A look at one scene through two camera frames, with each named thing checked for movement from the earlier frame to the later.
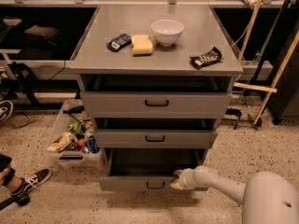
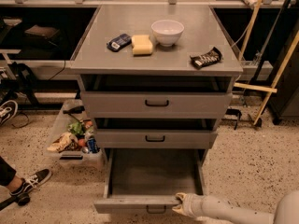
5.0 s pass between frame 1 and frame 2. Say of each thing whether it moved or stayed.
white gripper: moved
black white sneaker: stayed
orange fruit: stayed
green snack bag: stayed
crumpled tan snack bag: stayed
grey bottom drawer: moved
